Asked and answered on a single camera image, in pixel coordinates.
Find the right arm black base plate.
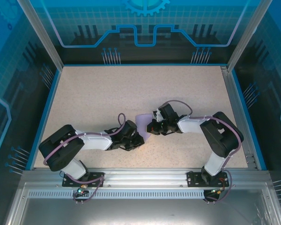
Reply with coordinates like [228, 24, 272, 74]
[186, 171, 230, 188]

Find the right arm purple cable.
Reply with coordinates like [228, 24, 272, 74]
[163, 100, 242, 204]

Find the right aluminium frame post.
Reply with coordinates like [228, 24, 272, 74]
[226, 0, 274, 72]

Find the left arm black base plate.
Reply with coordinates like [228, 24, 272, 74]
[62, 172, 105, 188]

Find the right connector with green light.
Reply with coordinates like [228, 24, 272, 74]
[210, 187, 226, 195]

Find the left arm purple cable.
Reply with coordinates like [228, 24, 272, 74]
[42, 113, 127, 204]

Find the aluminium frame post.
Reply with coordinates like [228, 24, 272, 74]
[226, 0, 274, 72]
[16, 0, 64, 71]

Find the left aluminium frame post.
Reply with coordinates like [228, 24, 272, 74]
[16, 0, 64, 71]

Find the connector with green light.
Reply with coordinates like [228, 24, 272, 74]
[76, 184, 89, 195]
[210, 187, 226, 195]

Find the blue table edge strip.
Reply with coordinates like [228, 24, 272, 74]
[231, 69, 268, 171]
[25, 68, 63, 171]

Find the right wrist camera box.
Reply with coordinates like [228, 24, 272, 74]
[152, 108, 165, 123]

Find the left connector with green light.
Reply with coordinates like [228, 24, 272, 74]
[76, 184, 89, 195]

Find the aluminium side rail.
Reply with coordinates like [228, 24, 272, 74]
[220, 66, 259, 170]

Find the slotted grey cable duct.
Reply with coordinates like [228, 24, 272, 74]
[27, 190, 206, 200]

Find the steel sheet tray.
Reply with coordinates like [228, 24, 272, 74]
[4, 182, 281, 225]

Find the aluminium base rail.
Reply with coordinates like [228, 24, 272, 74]
[21, 168, 270, 188]

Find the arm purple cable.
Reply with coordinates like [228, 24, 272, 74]
[42, 113, 127, 204]
[163, 100, 242, 204]

